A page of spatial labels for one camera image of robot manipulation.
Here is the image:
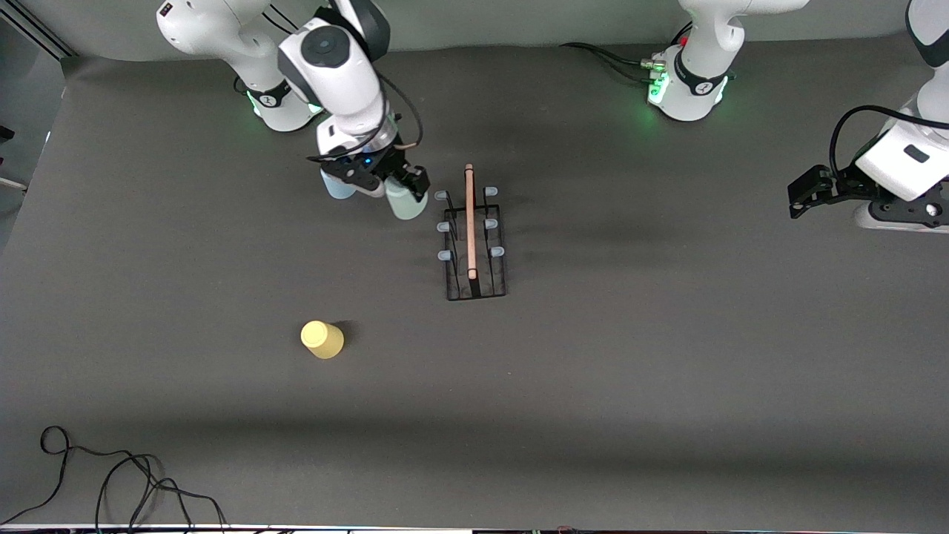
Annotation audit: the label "pale green plastic cup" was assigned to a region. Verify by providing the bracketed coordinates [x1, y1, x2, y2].
[384, 180, 429, 221]

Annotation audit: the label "black wire cup holder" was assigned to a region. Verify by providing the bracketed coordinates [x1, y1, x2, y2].
[435, 163, 508, 302]

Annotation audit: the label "yellow plastic cup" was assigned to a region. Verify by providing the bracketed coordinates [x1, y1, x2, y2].
[300, 320, 345, 360]

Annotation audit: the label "light blue plastic cup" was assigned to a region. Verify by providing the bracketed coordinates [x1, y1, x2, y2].
[321, 172, 360, 201]

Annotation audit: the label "dark grey table mat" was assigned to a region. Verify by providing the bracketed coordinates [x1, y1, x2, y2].
[0, 33, 949, 529]

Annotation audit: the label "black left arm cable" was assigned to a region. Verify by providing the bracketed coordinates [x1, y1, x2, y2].
[830, 104, 949, 179]

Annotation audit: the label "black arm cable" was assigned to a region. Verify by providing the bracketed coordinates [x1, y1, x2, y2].
[308, 70, 423, 165]
[830, 104, 949, 179]

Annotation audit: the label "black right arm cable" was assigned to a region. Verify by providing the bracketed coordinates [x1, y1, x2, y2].
[308, 70, 423, 165]

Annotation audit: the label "black right arm base cables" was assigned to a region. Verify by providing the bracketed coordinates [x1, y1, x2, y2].
[234, 4, 327, 96]

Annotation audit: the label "black arm base cables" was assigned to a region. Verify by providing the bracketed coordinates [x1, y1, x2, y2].
[234, 4, 327, 96]
[560, 22, 694, 86]

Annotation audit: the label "black left arm base cables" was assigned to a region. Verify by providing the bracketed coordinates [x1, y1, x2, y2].
[560, 22, 694, 86]

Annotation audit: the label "grey metal rail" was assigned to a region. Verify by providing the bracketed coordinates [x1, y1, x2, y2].
[0, 0, 76, 60]

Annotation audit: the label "loose black cable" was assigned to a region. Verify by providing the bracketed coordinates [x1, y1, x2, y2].
[0, 426, 227, 531]

